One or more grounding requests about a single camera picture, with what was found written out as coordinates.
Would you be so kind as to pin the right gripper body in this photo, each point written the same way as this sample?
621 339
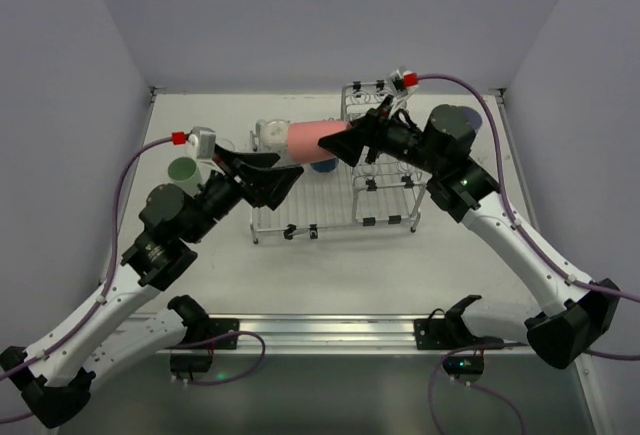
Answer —
373 130

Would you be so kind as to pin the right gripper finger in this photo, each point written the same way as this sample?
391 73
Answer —
364 121
347 145

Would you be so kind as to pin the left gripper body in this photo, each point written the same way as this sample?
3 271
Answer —
240 175

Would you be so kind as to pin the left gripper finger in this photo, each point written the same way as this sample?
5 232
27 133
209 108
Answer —
237 162
269 187

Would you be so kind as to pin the clear plastic tumbler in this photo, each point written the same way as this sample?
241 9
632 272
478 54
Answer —
225 144

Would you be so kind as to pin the green plastic cup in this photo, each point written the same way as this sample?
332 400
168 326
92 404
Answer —
184 172

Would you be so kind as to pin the pink plastic cup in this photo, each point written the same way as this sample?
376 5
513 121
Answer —
303 140

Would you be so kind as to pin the lavender plastic cup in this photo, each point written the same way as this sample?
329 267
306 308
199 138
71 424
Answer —
474 118

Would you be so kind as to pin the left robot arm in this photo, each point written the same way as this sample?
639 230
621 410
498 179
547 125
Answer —
57 374

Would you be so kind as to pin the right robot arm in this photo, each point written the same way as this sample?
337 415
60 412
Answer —
572 309

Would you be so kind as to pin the dark blue ceramic mug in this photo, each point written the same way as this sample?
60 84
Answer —
326 166

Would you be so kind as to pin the white floral ceramic mug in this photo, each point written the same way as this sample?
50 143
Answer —
272 136

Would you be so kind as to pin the silver wire dish rack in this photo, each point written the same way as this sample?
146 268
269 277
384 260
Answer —
385 193

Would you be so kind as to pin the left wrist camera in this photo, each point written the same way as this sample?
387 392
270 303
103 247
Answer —
199 143

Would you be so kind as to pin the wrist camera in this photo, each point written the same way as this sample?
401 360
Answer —
402 83
199 143

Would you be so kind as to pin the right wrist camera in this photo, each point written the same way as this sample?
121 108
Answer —
402 83

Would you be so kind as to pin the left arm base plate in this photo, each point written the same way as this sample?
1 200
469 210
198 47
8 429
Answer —
210 335

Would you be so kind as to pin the aluminium mounting rail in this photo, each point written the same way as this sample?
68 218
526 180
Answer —
326 335

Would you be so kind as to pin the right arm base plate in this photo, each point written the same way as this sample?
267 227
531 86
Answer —
439 334

